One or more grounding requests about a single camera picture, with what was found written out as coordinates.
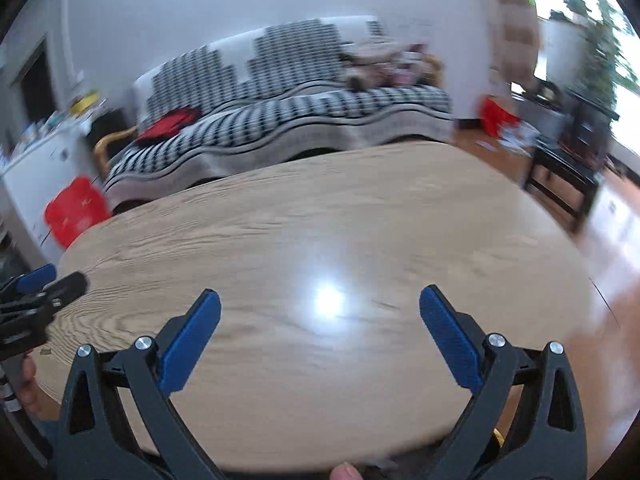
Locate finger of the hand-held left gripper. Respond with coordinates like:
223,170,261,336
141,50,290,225
30,272,89,307
0,263,58,294

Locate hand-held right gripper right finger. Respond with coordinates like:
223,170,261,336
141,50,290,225
419,285,588,480

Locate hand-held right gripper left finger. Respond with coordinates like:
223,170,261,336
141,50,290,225
50,288,223,480

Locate person's left hand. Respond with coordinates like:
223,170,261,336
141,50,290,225
20,354,39,415

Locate white cabinet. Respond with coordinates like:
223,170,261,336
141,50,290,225
0,119,108,267

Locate sofa with wooden armrest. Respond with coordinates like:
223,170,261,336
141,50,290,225
94,16,456,208

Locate yellow container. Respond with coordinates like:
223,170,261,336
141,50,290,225
70,90,101,114

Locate red cushion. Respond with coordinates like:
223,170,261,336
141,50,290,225
135,106,199,142

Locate dark wooden stool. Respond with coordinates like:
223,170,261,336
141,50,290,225
522,87,621,233

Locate scattered papers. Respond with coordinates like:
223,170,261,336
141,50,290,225
500,122,542,152

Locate small red bag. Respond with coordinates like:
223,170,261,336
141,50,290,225
480,96,521,139

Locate black and white striped sofa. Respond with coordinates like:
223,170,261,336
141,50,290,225
102,16,456,207

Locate pink cloth toy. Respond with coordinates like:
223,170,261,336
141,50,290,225
395,44,432,86

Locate stuffed toy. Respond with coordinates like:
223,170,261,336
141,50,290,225
340,42,402,91

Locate potted plant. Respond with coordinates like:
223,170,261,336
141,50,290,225
550,0,632,107

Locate beige curtain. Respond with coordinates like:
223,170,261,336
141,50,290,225
492,0,542,92

